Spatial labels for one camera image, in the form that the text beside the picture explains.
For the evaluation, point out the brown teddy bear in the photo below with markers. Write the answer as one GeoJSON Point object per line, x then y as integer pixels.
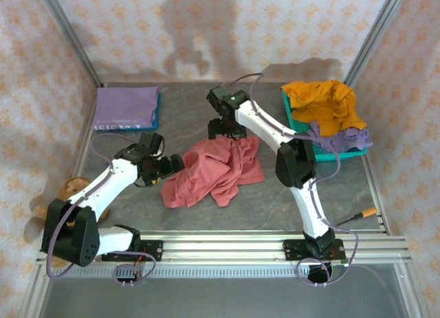
{"type": "Point", "coordinates": [74, 187]}

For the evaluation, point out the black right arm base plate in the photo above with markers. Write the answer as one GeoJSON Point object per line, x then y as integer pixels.
{"type": "Point", "coordinates": [292, 249]}

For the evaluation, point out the folded purple t-shirt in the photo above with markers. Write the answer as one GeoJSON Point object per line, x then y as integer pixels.
{"type": "Point", "coordinates": [123, 105]}

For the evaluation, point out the crumpled purple t-shirt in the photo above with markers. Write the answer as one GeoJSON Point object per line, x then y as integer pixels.
{"type": "Point", "coordinates": [347, 139]}

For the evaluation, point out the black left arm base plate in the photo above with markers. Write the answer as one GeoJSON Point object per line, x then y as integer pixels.
{"type": "Point", "coordinates": [154, 249]}

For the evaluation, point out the crumpled orange t-shirt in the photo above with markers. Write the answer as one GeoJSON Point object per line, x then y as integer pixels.
{"type": "Point", "coordinates": [326, 101]}

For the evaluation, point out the red t-shirt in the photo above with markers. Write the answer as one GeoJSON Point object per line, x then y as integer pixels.
{"type": "Point", "coordinates": [206, 173]}

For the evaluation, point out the folded blue t-shirt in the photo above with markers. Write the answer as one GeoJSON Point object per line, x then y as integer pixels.
{"type": "Point", "coordinates": [157, 115]}

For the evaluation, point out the aluminium frame post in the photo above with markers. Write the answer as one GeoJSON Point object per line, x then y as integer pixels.
{"type": "Point", "coordinates": [68, 36]}
{"type": "Point", "coordinates": [374, 33]}

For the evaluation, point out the aluminium mounting rail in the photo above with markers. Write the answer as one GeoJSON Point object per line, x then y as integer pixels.
{"type": "Point", "coordinates": [223, 247]}

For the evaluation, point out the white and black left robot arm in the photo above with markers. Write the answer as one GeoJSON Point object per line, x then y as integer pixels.
{"type": "Point", "coordinates": [103, 184]}

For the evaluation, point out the teal plastic basket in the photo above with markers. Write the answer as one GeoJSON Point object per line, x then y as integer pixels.
{"type": "Point", "coordinates": [297, 125]}

